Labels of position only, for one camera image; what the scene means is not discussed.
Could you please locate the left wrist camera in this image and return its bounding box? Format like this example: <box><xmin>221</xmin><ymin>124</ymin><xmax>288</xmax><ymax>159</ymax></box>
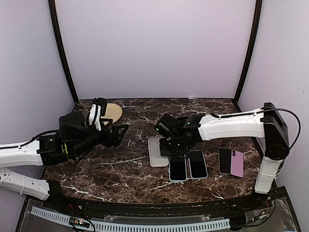
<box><xmin>86</xmin><ymin>98</ymin><xmax>107</xmax><ymax>131</ymax></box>

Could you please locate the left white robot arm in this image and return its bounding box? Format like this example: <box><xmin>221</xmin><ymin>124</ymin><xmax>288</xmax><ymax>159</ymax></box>
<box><xmin>0</xmin><ymin>112</ymin><xmax>128</xmax><ymax>211</ymax></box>

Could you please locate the beige round plate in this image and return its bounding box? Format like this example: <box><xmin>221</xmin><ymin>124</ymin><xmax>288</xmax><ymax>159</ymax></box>
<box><xmin>100</xmin><ymin>103</ymin><xmax>123</xmax><ymax>124</ymax></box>

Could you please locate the white slotted cable duct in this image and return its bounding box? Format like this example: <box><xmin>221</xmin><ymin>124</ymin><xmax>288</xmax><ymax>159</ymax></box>
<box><xmin>30</xmin><ymin>206</ymin><xmax>230</xmax><ymax>232</ymax></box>

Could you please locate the black frame post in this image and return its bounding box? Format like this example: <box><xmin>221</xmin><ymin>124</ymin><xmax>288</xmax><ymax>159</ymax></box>
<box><xmin>233</xmin><ymin>0</ymin><xmax>263</xmax><ymax>104</ymax></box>
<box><xmin>48</xmin><ymin>0</ymin><xmax>79</xmax><ymax>104</ymax></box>

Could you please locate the right black frame post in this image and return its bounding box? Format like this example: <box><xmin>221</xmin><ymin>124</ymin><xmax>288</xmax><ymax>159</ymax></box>
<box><xmin>233</xmin><ymin>0</ymin><xmax>263</xmax><ymax>104</ymax></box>

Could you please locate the lavender phone case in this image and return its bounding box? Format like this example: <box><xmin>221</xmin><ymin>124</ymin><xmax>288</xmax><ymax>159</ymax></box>
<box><xmin>187</xmin><ymin>150</ymin><xmax>209</xmax><ymax>179</ymax></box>

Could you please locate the grey clear phone case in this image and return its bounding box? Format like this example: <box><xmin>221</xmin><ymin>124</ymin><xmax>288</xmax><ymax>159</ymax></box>
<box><xmin>148</xmin><ymin>137</ymin><xmax>169</xmax><ymax>168</ymax></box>

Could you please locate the left black frame post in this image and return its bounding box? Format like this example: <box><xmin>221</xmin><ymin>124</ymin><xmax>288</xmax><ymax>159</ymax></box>
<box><xmin>48</xmin><ymin>0</ymin><xmax>79</xmax><ymax>104</ymax></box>

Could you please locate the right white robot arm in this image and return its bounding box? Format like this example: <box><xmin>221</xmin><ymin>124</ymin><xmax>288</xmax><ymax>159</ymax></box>
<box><xmin>154</xmin><ymin>102</ymin><xmax>300</xmax><ymax>210</ymax></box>

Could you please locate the black phone face up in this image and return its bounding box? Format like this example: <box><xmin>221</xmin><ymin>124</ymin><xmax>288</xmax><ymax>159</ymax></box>
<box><xmin>218</xmin><ymin>148</ymin><xmax>232</xmax><ymax>174</ymax></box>

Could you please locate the pink phone face down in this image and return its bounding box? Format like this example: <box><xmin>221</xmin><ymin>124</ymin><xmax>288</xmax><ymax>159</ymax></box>
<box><xmin>230</xmin><ymin>150</ymin><xmax>244</xmax><ymax>178</ymax></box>

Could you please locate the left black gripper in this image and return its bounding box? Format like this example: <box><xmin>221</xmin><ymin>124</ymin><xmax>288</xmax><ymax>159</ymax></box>
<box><xmin>70</xmin><ymin>118</ymin><xmax>128</xmax><ymax>158</ymax></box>

